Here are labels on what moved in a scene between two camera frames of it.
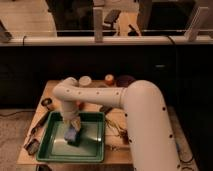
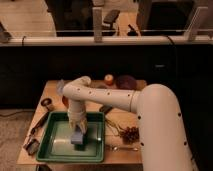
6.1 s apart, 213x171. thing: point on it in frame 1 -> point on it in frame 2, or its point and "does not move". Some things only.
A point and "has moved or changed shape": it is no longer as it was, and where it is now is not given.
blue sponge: x=70 y=134 has moved or changed shape
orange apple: x=109 y=79 does not move
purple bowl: x=124 y=80 does not move
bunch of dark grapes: x=121 y=132 does not move
